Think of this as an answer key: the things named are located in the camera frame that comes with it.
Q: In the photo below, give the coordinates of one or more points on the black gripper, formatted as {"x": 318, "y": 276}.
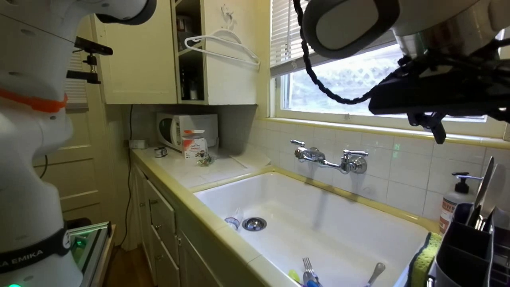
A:
{"x": 451, "y": 88}

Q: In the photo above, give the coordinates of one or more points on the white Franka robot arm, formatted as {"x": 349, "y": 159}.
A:
{"x": 25, "y": 185}

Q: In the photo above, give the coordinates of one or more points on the white ceramic sink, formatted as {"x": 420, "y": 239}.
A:
{"x": 339, "y": 233}

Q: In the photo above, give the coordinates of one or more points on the metal sink drain strainer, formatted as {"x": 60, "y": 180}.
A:
{"x": 253, "y": 223}

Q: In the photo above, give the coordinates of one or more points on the blue translucent sink stopper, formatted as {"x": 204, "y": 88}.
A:
{"x": 226, "y": 220}

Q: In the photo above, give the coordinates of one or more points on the soap dispenser bottle, orange label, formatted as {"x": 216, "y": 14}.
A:
{"x": 451, "y": 204}

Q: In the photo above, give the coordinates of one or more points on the black utensil caddy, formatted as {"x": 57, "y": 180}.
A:
{"x": 463, "y": 255}

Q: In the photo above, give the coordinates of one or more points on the yellow green sponge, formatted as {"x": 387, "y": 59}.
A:
{"x": 424, "y": 263}

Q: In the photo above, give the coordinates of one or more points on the white window blind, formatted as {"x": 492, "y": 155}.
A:
{"x": 280, "y": 32}

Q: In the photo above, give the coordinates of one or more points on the metal fork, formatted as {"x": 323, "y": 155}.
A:
{"x": 306, "y": 263}

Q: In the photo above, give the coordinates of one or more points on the white plastic clothes hanger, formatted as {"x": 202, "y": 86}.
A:
{"x": 226, "y": 34}

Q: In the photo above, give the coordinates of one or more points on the yellow plastic spoon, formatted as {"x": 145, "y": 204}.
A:
{"x": 293, "y": 276}

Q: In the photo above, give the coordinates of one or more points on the small metal keys bunch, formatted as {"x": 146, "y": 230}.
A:
{"x": 204, "y": 158}

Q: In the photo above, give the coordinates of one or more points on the white electric kettle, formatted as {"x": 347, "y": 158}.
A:
{"x": 169, "y": 129}

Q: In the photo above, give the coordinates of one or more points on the small dark metal object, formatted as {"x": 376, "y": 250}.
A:
{"x": 161, "y": 152}

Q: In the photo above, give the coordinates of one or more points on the cream lower kitchen cabinets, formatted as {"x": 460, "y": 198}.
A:
{"x": 159, "y": 223}

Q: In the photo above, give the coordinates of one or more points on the cream panelled door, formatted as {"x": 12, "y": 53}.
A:
{"x": 89, "y": 175}

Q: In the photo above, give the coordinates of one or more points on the control box with green light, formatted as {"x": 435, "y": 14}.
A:
{"x": 84, "y": 247}

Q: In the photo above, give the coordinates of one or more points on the window with cream frame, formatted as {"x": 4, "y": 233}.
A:
{"x": 350, "y": 73}

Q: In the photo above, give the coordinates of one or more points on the chrome wall faucet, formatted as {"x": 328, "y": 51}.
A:
{"x": 352, "y": 159}

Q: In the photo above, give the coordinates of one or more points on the cream upper wall cabinet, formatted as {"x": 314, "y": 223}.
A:
{"x": 137, "y": 69}

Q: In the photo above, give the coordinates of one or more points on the white wall plug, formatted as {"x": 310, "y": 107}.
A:
{"x": 137, "y": 144}

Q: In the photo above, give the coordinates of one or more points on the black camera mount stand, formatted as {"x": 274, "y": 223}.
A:
{"x": 92, "y": 46}

